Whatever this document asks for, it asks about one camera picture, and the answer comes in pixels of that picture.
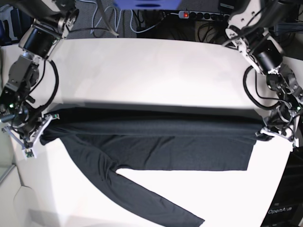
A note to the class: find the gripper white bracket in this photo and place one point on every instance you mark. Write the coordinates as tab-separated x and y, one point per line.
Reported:
280	122
24	132

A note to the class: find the black OpenArm equipment case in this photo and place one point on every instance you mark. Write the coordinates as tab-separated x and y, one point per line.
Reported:
286	209

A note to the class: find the white power strip red switch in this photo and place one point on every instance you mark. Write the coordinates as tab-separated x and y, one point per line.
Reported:
203	16

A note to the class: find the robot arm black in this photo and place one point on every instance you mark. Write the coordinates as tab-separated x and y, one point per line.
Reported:
248	30
53	21

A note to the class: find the black long-sleeve T-shirt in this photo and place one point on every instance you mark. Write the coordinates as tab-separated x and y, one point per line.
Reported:
101	141

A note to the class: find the blue box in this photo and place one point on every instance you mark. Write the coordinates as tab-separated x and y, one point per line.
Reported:
148	4

